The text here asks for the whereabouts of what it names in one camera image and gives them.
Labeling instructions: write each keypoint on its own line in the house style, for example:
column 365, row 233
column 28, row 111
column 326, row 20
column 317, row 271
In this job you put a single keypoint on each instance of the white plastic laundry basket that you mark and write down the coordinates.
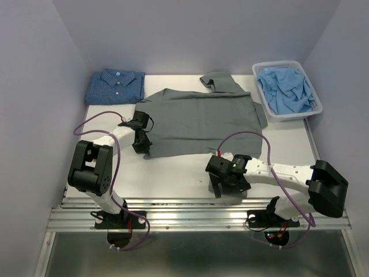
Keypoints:
column 272, row 117

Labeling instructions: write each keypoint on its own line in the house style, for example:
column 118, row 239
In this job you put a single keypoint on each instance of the light blue crumpled shirt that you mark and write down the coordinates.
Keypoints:
column 286, row 90

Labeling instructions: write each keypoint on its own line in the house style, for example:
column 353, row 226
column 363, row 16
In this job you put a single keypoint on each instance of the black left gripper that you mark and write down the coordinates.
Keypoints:
column 143, row 149

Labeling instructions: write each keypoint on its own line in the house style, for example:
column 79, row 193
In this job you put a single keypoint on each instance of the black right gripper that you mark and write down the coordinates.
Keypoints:
column 215, row 179

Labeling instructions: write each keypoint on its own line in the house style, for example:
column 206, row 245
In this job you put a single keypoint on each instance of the grey long sleeve shirt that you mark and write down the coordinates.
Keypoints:
column 194, row 116

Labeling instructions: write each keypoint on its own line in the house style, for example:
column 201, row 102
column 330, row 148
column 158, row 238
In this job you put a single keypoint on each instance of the aluminium mounting rail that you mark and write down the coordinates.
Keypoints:
column 183, row 214

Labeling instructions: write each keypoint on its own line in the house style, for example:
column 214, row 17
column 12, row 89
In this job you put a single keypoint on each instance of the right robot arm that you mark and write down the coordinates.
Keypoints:
column 317, row 188

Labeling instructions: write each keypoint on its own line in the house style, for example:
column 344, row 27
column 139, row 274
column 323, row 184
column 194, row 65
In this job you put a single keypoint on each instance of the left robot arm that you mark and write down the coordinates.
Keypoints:
column 95, row 163

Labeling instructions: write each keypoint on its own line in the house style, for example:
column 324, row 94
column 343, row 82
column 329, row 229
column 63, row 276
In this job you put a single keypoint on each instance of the folded blue checked shirt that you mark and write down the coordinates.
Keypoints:
column 113, row 87

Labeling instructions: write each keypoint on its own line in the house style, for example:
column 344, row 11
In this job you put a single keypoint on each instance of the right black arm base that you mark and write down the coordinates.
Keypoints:
column 260, row 219

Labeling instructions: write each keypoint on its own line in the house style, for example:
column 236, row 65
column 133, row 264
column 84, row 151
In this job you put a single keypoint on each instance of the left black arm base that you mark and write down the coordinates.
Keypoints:
column 106, row 221

